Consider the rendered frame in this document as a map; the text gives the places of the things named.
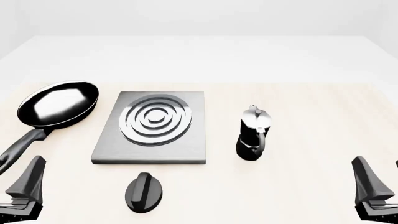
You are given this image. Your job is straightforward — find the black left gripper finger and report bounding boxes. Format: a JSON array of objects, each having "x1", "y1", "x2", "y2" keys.
[{"x1": 4, "y1": 155, "x2": 47, "y2": 205}]

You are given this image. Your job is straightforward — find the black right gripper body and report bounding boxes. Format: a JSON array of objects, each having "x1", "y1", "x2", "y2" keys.
[{"x1": 354, "y1": 197, "x2": 398, "y2": 224}]

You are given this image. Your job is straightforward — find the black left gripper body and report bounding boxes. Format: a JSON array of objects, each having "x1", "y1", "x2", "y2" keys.
[{"x1": 0, "y1": 197, "x2": 44, "y2": 224}]

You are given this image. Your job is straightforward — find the round black stove knob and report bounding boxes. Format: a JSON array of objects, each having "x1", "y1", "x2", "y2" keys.
[{"x1": 124, "y1": 172, "x2": 164, "y2": 214}]

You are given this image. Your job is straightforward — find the flat grey stove plate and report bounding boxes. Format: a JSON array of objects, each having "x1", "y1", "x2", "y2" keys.
[{"x1": 91, "y1": 91, "x2": 207, "y2": 166}]

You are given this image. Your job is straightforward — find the black frying pan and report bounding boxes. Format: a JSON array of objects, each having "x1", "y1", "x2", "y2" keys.
[{"x1": 0, "y1": 80, "x2": 100, "y2": 175}]

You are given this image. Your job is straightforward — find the black moka pot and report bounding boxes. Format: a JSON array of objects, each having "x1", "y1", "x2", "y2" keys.
[{"x1": 236, "y1": 105, "x2": 273, "y2": 161}]

